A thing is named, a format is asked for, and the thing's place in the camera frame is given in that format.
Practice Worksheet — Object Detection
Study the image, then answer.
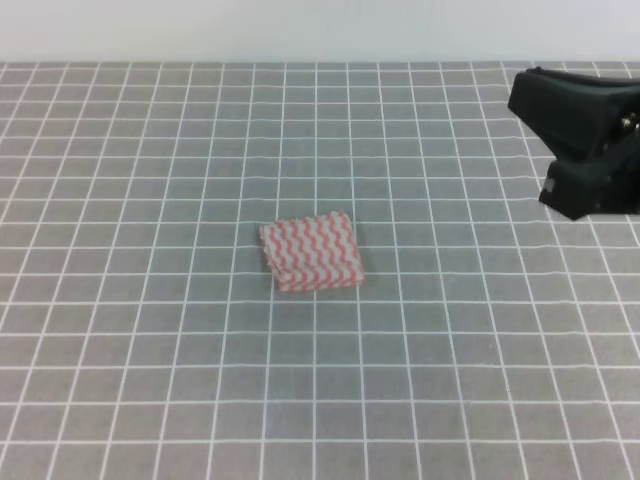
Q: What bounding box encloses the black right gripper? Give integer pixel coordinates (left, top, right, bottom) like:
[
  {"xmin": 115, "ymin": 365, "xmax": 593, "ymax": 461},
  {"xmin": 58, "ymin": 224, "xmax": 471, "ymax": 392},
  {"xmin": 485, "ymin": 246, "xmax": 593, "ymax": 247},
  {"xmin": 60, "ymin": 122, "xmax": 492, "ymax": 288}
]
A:
[{"xmin": 508, "ymin": 67, "xmax": 639, "ymax": 220}]

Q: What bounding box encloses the pink white wavy striped towel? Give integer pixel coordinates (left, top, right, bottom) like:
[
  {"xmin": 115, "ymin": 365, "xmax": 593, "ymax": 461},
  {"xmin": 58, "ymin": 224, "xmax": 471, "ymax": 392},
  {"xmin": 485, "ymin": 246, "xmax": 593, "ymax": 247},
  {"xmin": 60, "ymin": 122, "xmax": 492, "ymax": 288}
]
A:
[{"xmin": 259, "ymin": 211, "xmax": 365, "ymax": 292}]

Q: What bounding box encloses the grey grid tablecloth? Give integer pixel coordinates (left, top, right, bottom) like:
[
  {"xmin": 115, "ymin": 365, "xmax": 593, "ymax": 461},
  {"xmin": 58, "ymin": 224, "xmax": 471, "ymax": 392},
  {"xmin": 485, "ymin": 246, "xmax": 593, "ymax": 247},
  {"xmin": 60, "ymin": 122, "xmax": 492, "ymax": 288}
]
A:
[{"xmin": 1, "ymin": 61, "xmax": 639, "ymax": 479}]

